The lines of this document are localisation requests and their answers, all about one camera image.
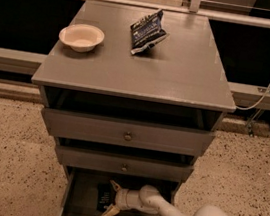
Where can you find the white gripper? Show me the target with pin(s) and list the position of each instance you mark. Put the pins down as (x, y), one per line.
(123, 199)

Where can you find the dark blue rxbar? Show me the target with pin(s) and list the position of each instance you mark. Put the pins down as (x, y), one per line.
(105, 196)

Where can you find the brass middle drawer knob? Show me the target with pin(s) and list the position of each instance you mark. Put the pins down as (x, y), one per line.
(124, 168)

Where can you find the brass drawer knob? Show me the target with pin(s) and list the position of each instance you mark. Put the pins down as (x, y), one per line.
(128, 136)
(124, 168)

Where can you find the grey open bottom drawer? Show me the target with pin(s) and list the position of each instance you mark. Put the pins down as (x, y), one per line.
(80, 198)

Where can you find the grey middle drawer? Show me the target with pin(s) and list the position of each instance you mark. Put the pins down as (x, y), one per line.
(137, 166)

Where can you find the brass top drawer knob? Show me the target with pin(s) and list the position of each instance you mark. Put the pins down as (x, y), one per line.
(128, 136)

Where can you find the grey top drawer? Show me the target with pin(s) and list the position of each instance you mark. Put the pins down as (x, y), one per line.
(100, 129)

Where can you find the white paper bowl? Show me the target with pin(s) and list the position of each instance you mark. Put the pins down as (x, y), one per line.
(81, 38)

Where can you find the dark blue chip bag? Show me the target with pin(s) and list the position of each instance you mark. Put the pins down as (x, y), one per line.
(147, 32)

